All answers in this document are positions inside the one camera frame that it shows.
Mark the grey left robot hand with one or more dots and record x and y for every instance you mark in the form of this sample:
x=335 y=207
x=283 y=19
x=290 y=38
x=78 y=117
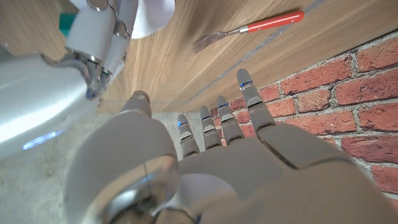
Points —
x=248 y=174

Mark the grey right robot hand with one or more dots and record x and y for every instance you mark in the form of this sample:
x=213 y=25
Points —
x=46 y=71

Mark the red brick print backdrop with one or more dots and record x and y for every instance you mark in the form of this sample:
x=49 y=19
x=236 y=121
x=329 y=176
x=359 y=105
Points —
x=326 y=102

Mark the small green cube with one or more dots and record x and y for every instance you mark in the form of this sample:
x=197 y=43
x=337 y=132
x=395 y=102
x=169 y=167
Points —
x=66 y=23

